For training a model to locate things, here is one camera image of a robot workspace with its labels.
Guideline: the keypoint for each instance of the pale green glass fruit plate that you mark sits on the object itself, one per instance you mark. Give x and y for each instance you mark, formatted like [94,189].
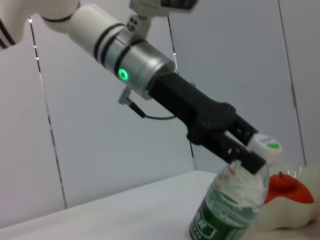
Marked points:
[287,215]

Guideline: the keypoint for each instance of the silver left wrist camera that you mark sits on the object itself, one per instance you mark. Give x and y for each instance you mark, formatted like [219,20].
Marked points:
[160,5]

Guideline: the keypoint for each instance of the red-orange fruit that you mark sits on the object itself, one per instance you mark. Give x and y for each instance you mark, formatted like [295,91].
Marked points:
[295,192]

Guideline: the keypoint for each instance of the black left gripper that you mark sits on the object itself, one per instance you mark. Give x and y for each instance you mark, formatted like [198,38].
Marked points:
[185,102]

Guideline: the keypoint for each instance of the clear water bottle green label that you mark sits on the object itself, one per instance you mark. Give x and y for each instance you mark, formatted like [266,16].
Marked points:
[225,207]

